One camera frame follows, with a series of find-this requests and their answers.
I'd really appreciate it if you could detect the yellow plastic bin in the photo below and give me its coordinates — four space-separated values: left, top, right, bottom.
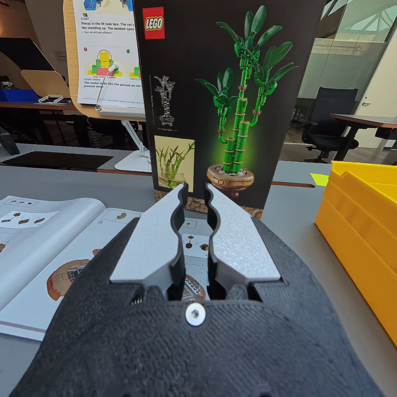
315 161 397 346

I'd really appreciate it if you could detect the wooden chair back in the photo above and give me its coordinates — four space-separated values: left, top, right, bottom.
20 70 72 99

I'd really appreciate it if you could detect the lego instruction booklet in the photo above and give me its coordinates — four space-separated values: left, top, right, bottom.
0 195 214 342

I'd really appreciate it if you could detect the blue plastic bin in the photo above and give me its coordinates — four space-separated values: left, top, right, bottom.
0 88 38 102

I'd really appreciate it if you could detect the black lego set box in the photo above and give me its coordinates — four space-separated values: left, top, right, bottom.
133 0 326 219

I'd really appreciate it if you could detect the black office chair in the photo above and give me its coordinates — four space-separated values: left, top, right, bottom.
301 87 360 164

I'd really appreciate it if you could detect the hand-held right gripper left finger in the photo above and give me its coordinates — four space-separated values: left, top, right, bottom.
110 182 189 300

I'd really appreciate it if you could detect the wooden desk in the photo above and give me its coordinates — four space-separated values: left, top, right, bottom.
329 113 397 162

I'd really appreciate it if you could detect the wooden display board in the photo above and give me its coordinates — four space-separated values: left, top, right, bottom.
63 0 146 122

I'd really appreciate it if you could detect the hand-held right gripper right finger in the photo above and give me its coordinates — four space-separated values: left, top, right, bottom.
205 183 284 299

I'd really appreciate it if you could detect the printed instruction sheet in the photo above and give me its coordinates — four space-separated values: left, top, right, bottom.
73 0 146 109

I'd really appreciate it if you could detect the black desk mat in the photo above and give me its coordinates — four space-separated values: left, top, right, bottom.
1 151 114 170

